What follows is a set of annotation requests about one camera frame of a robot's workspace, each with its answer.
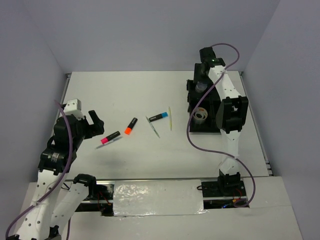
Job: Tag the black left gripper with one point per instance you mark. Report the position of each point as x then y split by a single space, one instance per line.
97 128

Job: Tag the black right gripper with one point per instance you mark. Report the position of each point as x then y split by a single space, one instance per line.
197 77

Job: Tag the clear round pin jar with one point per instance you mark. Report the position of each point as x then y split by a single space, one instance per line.
201 87

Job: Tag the pink highlighter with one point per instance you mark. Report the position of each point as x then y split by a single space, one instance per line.
110 137

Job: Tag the grey thin pen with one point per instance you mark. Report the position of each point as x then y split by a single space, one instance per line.
109 142

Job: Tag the orange highlighter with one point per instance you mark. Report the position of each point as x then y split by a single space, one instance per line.
131 125

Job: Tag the small clear tape roll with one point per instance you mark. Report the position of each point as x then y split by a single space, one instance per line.
201 114

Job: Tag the yellow thin pen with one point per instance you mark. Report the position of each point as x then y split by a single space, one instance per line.
170 118

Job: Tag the blue highlighter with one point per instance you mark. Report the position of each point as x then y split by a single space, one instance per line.
158 116

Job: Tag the green thin pen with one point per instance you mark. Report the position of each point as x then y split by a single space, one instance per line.
152 127

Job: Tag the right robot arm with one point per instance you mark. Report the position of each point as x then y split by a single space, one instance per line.
229 173

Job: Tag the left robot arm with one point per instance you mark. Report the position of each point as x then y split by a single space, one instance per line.
45 218

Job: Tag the black four-compartment tray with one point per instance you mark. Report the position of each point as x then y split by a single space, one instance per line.
222 108

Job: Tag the silver foil cover plate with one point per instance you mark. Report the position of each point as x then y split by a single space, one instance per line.
157 198

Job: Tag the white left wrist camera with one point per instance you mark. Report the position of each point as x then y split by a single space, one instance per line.
74 107

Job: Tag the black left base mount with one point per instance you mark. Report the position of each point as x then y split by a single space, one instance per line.
101 200

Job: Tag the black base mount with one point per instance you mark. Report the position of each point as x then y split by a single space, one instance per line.
101 200
216 197

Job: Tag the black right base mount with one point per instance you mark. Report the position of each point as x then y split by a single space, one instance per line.
216 197

